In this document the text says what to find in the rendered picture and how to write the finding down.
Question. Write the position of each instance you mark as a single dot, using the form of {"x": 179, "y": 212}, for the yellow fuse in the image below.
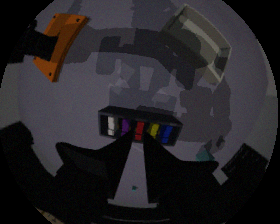
{"x": 153, "y": 129}

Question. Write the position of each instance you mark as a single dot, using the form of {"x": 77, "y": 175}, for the purple fuse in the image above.
{"x": 125, "y": 126}

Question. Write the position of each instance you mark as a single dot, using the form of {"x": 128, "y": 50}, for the teal cube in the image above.
{"x": 204, "y": 156}

